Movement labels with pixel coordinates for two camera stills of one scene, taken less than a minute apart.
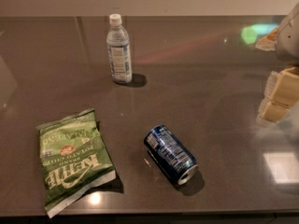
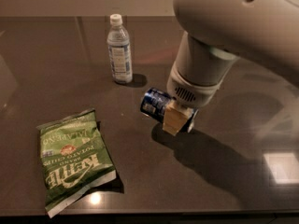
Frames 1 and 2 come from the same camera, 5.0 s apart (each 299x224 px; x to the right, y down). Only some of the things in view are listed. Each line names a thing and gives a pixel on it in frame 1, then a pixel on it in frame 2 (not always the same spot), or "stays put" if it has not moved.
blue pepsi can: x=169 y=155 → x=153 y=104
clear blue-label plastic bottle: x=117 y=43 stays put
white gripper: x=290 y=39 → x=191 y=91
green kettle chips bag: x=74 y=158 stays put
